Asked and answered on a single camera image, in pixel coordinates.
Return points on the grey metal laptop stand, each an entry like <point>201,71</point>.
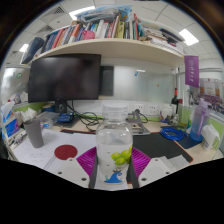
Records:
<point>140,128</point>

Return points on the dark wine bottle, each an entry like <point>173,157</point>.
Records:
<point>174,101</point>

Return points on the purple hanging banner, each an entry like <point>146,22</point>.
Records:
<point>191,70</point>

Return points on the wall shelf with books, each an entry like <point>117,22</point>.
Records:
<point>110,46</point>

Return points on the blue round container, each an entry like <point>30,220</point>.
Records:
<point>49,108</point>

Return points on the dark blue pad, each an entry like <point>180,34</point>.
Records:
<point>186,141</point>

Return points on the green round sticker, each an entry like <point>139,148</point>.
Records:
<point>18,76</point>

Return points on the clear plastic drink bottle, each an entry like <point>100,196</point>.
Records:
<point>113,140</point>

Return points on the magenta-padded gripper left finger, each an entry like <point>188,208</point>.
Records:
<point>66,168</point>

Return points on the grey cup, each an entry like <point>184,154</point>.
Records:
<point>34,133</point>

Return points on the clear plastic box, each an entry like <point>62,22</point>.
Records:
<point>50,118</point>

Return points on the handwritten white paper sheet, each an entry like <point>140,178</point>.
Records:
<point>33,156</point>

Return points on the white plastic container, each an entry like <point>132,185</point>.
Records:
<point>210,136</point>

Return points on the white wall power outlet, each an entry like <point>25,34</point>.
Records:
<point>153,109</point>
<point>139,109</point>

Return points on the white tray with stationery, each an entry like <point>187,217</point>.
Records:
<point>13,141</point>

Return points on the colourful printed poster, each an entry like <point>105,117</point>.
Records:
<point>211,96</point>

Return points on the flat round red coaster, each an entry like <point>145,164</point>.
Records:
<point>65,152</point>

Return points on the blue tissue box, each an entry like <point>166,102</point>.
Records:
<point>11,128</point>

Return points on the white napkin stack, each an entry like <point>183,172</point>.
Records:
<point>28,115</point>

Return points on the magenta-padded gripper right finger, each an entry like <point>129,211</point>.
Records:
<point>155,168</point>

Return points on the small white paper notes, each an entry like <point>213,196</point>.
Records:
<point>175,162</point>

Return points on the small blue patterned box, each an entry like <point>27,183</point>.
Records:
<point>65,118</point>

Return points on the black computer monitor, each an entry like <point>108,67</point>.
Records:
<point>63,78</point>

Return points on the white jar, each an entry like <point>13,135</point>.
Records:
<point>167,111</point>

